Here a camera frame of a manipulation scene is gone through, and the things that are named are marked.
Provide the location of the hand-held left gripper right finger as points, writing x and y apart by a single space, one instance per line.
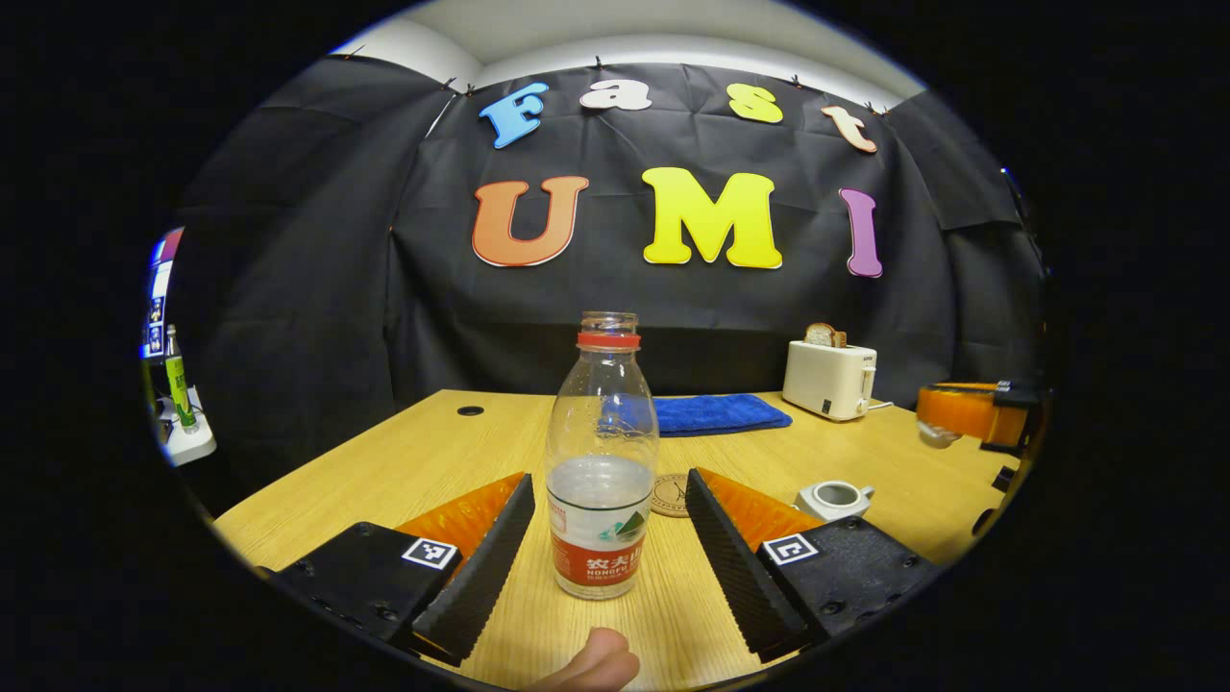
730 572

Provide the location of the toast slice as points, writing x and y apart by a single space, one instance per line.
824 335

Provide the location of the white toaster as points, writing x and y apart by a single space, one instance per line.
826 380

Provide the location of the computer monitor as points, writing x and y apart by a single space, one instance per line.
159 298

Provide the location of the white teacup lid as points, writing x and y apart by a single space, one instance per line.
937 435

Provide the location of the white ceramic teacup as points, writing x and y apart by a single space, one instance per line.
817 506

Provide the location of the green drink bottle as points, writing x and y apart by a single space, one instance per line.
179 384

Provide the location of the clear plastic water bottle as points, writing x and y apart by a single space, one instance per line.
601 519

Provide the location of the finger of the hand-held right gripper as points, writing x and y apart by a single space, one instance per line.
956 408

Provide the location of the round wooden coaster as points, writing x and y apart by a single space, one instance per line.
670 495

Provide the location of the blue folded towel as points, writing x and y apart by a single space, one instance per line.
721 413

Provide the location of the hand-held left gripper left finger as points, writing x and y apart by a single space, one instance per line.
480 577

